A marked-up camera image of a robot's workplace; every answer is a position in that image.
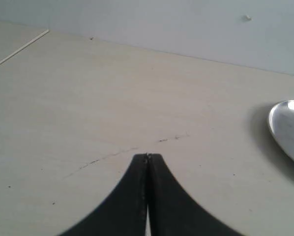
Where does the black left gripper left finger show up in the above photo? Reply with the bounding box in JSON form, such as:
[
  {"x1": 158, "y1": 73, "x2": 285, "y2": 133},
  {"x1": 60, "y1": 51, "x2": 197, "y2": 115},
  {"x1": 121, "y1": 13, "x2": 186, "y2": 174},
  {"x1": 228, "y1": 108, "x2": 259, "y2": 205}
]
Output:
[{"x1": 62, "y1": 154, "x2": 147, "y2": 236}]

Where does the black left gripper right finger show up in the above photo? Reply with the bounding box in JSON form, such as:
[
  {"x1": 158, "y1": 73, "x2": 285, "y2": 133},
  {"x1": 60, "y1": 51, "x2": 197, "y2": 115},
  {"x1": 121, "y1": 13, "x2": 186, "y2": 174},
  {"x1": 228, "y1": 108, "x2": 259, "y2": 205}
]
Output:
[{"x1": 147, "y1": 154, "x2": 241, "y2": 236}]

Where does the round steel plate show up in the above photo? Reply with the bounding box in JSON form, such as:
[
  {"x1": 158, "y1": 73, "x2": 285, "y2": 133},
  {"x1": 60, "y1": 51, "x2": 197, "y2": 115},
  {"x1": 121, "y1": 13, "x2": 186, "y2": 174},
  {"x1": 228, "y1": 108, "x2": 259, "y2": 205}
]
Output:
[{"x1": 267, "y1": 100, "x2": 294, "y2": 162}]

